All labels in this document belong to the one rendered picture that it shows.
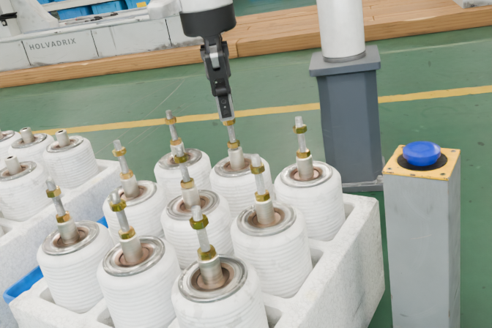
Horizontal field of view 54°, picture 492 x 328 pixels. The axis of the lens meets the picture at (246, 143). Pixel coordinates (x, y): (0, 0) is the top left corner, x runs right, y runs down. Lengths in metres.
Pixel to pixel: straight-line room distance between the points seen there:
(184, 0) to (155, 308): 0.38
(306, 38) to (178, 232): 1.94
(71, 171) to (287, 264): 0.56
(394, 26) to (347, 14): 1.47
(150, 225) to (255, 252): 0.21
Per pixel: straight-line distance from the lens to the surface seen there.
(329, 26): 1.03
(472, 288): 0.89
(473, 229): 1.02
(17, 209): 0.98
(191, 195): 0.66
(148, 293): 0.59
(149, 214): 0.72
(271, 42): 2.52
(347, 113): 1.06
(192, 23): 0.66
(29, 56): 3.15
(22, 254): 0.94
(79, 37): 2.95
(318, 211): 0.68
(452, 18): 2.53
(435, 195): 0.55
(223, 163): 0.77
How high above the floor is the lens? 0.58
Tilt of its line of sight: 23 degrees down
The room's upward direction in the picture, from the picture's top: 11 degrees counter-clockwise
